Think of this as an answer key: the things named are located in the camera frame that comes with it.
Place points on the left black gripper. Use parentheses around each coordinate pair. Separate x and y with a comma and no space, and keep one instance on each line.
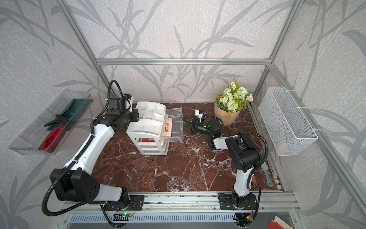
(135,112)

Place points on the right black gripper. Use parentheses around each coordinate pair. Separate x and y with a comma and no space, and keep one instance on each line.
(194,130)

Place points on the clear plastic drawer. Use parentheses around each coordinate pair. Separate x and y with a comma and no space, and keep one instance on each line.
(176,114)

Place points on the pink postcard red characters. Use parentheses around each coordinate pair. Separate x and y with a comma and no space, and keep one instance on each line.
(167,129)

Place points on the white plastic drawer organizer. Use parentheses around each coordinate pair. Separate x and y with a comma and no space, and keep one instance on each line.
(152,116)

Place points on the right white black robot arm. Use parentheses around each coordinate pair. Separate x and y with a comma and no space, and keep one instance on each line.
(248,151)

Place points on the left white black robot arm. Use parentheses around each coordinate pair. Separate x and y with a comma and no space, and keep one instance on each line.
(74,182)

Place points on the red item in lower drawer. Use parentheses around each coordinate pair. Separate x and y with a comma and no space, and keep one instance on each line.
(147,140)

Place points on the green card in bin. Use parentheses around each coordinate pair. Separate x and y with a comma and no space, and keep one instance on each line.
(74,111)

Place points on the potted white flower plant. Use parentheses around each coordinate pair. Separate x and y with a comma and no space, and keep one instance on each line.
(230,102)

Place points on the black clamp in bin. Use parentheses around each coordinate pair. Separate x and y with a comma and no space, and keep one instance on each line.
(60,120)

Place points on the red brush in bin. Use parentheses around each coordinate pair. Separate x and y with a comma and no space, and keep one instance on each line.
(53,139)

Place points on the blue garden hand rake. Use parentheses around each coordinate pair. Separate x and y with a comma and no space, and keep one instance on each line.
(254,182)

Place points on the green circuit board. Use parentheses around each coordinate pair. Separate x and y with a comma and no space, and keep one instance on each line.
(119,216)

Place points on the red paper at corner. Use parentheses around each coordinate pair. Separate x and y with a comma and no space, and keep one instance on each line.
(278,223)

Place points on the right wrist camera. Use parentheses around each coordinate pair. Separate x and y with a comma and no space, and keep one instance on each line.
(201,115)

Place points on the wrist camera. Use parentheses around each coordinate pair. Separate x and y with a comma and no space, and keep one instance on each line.
(128,102)
(201,115)

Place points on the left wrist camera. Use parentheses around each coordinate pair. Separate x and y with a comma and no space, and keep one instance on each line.
(128,102)

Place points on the clear plastic wall bin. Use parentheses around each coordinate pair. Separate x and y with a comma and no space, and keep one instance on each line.
(28,142)

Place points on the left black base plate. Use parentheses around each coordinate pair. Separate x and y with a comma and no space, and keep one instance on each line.
(135,204)

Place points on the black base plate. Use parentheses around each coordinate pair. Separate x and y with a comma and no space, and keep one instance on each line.
(135,204)
(234,202)

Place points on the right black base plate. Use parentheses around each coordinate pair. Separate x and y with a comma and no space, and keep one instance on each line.
(234,202)

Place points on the white wire mesh basket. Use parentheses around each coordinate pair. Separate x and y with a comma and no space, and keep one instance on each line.
(288,128)

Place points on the aluminium front rail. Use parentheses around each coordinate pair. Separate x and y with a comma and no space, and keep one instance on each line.
(172,202)

